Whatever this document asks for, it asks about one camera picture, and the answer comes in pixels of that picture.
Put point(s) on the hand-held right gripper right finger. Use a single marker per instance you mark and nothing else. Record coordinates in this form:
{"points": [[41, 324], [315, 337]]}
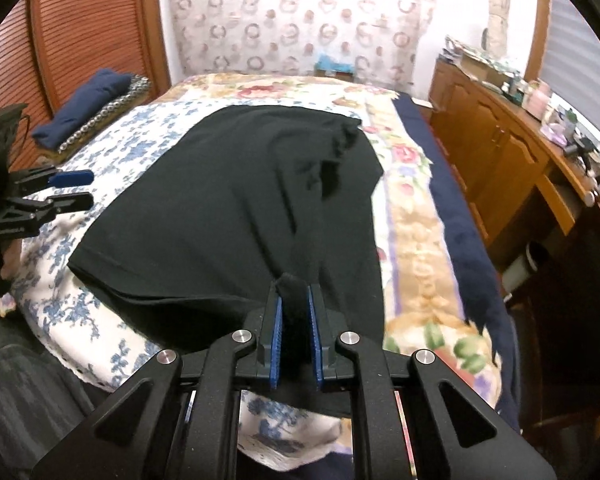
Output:
{"points": [[314, 340]]}

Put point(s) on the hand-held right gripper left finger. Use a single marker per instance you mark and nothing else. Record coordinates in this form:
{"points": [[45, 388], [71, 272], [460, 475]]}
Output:
{"points": [[276, 340]]}

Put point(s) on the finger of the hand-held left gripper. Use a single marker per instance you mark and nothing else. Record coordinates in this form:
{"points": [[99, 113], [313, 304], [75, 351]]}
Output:
{"points": [[72, 178], [70, 202]]}

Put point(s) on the black t-shirt with white print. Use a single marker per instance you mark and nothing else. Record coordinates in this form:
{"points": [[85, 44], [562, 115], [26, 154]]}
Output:
{"points": [[220, 210]]}

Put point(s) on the person's left hand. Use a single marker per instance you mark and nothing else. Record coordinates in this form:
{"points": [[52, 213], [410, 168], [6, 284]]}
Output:
{"points": [[11, 257]]}

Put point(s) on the blue floral white bed sheet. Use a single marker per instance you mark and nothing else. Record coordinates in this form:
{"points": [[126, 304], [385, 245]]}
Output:
{"points": [[105, 160]]}

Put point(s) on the navy blue pillow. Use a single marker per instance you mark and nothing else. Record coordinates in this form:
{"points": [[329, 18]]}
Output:
{"points": [[80, 110]]}

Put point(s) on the beaded pillow mat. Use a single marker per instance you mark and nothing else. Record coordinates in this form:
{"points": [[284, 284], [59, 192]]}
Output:
{"points": [[110, 115]]}

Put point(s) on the rose floral cream blanket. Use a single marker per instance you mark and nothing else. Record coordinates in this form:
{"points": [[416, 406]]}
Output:
{"points": [[415, 260]]}

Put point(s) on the wooden louvered wardrobe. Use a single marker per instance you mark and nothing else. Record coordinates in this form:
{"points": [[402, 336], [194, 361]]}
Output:
{"points": [[80, 35]]}

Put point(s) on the navy blue blanket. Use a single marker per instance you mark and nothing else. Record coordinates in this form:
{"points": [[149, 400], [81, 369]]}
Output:
{"points": [[460, 220]]}

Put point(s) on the person's dark grey clothing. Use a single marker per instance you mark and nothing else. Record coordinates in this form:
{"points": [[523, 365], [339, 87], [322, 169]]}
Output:
{"points": [[20, 385]]}

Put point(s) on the white waste bin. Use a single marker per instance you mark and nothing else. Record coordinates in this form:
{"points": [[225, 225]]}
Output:
{"points": [[522, 267]]}

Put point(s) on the small white card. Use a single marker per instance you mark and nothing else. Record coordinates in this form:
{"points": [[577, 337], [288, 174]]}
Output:
{"points": [[422, 104]]}

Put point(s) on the wooden cabinet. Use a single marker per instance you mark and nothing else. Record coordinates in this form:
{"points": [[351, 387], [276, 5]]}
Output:
{"points": [[500, 145]]}

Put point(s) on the cardboard box with blue contents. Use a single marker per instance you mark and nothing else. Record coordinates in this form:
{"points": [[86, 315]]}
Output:
{"points": [[334, 66]]}

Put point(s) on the clutter of small desk items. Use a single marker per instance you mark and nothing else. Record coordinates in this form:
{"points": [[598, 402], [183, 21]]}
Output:
{"points": [[570, 125]]}

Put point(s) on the white window blind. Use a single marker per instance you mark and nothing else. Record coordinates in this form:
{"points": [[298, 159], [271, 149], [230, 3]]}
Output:
{"points": [[580, 60]]}

